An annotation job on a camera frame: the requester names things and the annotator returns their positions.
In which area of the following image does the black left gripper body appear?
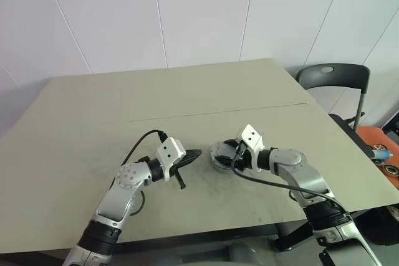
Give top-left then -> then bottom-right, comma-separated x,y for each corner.
170,163 -> 188,191

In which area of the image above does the black table frame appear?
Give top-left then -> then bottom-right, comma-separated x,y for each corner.
62,209 -> 368,253

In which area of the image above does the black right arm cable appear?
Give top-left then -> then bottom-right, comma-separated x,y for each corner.
231,144 -> 352,217

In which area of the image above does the orange stool with items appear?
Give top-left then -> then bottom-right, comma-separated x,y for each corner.
355,126 -> 399,191

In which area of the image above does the blue plastic part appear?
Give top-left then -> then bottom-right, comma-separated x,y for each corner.
372,150 -> 393,161

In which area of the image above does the motor housing with copper windings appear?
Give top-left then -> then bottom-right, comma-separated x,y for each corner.
209,141 -> 241,174

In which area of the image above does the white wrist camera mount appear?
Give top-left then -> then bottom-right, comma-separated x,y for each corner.
239,124 -> 266,173
155,136 -> 187,182

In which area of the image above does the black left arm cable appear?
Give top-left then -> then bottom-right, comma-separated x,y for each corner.
110,130 -> 169,217

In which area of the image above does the black folding chair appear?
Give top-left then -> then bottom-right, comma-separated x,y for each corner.
295,63 -> 375,154

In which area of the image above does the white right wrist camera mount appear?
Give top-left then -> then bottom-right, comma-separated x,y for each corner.
239,124 -> 266,173

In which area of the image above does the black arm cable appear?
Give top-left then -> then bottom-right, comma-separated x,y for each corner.
110,130 -> 169,217
231,144 -> 352,217

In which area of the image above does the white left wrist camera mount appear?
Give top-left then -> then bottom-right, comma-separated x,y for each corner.
155,136 -> 187,182

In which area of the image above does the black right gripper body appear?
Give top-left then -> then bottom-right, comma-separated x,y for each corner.
230,141 -> 260,173

